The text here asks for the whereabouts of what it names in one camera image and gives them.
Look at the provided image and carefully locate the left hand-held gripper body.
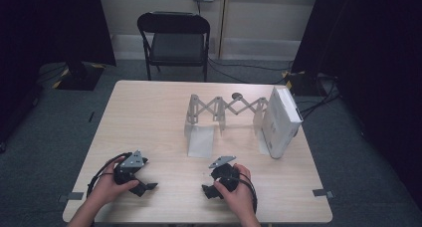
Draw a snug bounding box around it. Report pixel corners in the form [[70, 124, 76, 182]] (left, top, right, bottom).
[[113, 149, 149, 185]]

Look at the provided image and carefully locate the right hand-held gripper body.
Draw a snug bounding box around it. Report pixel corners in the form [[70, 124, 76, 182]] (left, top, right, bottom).
[[208, 155, 241, 192]]

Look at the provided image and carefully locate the white expandable book rack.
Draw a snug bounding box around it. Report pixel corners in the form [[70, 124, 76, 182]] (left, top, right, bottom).
[[183, 93, 300, 159]]

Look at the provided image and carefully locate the white book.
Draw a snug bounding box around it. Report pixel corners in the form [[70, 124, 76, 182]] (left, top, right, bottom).
[[261, 86, 304, 160]]

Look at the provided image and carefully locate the person's right hand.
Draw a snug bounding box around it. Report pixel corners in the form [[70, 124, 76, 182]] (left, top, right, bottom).
[[213, 163, 258, 221]]

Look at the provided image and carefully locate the person's left hand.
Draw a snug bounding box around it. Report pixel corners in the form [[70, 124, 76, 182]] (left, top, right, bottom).
[[87, 155, 140, 208]]

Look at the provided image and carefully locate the grey tape strip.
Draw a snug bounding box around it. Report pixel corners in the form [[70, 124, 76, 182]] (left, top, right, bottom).
[[58, 191, 85, 203], [312, 188, 335, 199]]

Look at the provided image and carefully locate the black stand base yellow tape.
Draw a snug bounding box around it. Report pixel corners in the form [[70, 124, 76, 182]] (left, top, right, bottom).
[[282, 69, 320, 98], [52, 61, 106, 92]]

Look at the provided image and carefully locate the black folding chair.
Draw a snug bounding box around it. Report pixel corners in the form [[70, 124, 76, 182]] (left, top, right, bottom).
[[136, 11, 211, 83]]

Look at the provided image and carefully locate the black curtain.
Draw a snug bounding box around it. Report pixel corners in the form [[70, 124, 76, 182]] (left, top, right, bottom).
[[291, 0, 422, 201], [0, 0, 117, 145]]

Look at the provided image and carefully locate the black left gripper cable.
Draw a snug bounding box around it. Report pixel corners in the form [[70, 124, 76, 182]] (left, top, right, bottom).
[[86, 151, 133, 199]]

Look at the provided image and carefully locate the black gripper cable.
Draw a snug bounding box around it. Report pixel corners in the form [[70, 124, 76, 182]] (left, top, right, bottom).
[[237, 171, 259, 215], [86, 151, 133, 199]]

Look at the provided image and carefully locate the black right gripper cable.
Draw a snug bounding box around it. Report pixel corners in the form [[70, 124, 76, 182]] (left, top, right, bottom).
[[237, 171, 259, 215]]

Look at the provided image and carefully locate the black floor cable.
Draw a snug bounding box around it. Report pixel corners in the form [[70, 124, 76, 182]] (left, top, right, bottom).
[[207, 57, 294, 86]]

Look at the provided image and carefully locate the bundle of black cables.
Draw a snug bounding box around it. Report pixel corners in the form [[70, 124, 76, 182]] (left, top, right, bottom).
[[294, 73, 342, 122]]

